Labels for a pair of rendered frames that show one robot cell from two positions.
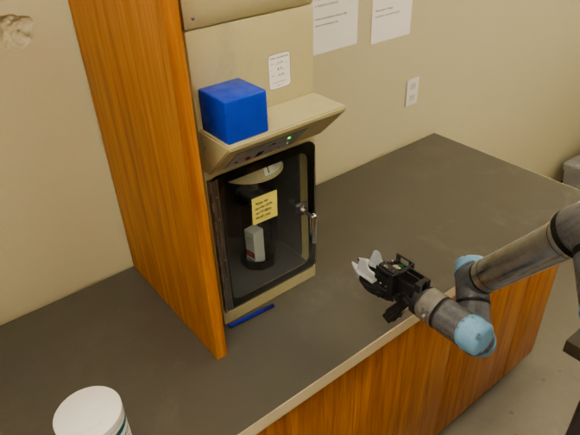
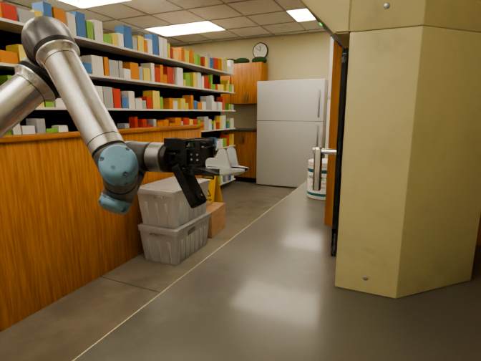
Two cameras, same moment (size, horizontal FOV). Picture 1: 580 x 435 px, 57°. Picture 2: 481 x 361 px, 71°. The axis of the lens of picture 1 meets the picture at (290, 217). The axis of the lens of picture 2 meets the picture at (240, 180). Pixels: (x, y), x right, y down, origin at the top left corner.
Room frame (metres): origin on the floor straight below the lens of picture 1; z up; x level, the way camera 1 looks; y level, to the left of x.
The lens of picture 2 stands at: (1.69, -0.52, 1.28)
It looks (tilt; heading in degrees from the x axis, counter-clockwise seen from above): 11 degrees down; 151
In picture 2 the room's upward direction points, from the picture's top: straight up
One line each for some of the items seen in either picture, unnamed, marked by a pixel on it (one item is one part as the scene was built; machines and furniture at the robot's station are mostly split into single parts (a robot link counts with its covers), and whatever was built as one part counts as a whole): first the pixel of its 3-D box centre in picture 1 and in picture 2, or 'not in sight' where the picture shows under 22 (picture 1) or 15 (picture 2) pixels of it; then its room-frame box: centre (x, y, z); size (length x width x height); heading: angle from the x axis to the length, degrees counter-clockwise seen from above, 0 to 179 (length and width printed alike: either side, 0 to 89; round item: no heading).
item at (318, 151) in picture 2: (309, 224); (325, 168); (1.18, -0.05, 1.17); 0.05 x 0.03 x 0.10; 37
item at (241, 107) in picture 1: (233, 110); not in sight; (1.04, 0.11, 1.56); 0.10 x 0.10 x 0.09; 37
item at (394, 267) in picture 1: (403, 285); (188, 156); (0.92, -0.25, 1.17); 0.12 x 0.08 x 0.09; 37
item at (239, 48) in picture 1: (236, 162); (421, 88); (1.24, 0.13, 1.33); 0.32 x 0.25 x 0.77; 127
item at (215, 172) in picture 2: not in sight; (205, 170); (0.98, -0.23, 1.15); 0.09 x 0.05 x 0.02; 33
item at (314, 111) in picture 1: (276, 138); (332, 26); (1.10, 0.02, 1.46); 0.32 x 0.12 x 0.10; 127
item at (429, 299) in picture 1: (430, 306); (162, 157); (0.85, -0.29, 1.17); 0.08 x 0.05 x 0.08; 127
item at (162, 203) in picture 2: not in sight; (175, 200); (-1.19, 0.37, 0.49); 0.60 x 0.42 x 0.33; 127
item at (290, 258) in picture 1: (269, 227); (348, 151); (1.14, 0.05, 1.19); 0.30 x 0.01 x 0.40; 127
